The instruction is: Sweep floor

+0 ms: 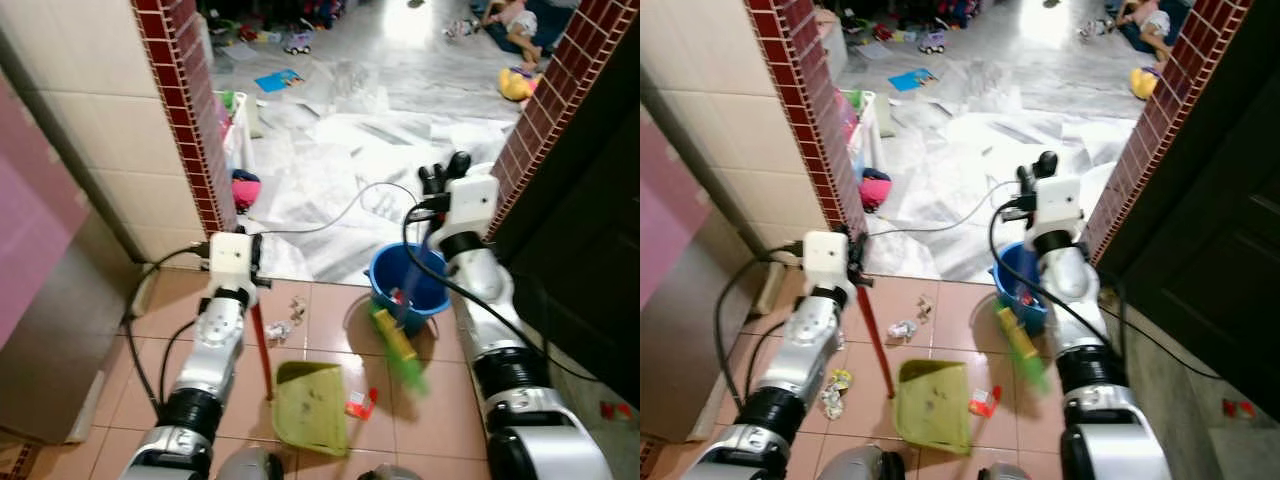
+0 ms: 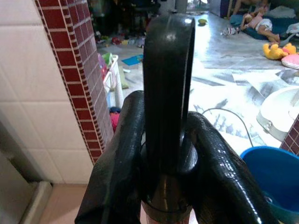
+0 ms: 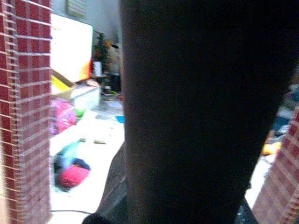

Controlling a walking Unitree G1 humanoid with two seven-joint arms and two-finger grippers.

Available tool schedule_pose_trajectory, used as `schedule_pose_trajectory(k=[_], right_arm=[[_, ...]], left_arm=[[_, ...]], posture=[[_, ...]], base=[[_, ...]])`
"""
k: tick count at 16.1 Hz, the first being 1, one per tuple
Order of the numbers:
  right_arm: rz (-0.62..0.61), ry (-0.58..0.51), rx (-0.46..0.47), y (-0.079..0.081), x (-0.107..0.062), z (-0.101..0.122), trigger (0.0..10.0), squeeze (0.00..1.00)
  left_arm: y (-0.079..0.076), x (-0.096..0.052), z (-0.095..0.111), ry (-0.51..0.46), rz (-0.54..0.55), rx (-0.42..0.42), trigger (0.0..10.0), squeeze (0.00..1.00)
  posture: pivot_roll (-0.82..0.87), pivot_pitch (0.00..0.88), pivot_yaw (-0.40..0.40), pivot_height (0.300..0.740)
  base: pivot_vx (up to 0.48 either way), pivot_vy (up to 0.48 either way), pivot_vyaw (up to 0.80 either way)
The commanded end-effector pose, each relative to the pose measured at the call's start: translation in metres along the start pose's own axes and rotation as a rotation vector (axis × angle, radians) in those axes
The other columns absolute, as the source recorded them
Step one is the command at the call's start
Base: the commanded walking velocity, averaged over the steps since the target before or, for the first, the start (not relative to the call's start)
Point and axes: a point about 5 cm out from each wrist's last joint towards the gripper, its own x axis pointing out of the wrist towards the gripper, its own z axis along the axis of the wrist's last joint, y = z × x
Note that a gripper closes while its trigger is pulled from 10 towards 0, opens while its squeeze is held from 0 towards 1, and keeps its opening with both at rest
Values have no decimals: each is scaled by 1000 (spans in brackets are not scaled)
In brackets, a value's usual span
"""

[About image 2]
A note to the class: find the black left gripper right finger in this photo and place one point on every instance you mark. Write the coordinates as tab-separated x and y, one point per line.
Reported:
224	168

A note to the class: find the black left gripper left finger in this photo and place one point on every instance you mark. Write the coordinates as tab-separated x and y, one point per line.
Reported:
112	163

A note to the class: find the dark blue floor mattress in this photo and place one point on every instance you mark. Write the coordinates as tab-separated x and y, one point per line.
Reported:
257	32

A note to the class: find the pink red cloth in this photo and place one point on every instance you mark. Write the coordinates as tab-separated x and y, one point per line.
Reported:
114	119

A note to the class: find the blue plastic bucket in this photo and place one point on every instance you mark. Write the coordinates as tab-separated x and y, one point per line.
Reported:
275	177

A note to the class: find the white plastic toy basket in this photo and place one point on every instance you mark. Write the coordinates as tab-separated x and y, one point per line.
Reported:
114	79

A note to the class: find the red brick tiled pillar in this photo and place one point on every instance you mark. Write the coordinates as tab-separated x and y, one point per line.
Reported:
77	77

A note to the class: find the blue flat book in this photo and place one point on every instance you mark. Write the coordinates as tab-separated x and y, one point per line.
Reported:
132	59

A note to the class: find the pink round cushion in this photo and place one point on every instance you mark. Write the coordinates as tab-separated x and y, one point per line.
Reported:
290	61

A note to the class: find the yellow plush toy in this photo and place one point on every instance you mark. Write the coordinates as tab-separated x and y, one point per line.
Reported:
273	50

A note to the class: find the child in pink clothes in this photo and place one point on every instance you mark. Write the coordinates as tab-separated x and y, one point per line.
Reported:
259	24

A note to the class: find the green yellow small toy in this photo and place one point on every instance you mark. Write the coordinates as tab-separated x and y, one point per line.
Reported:
202	21

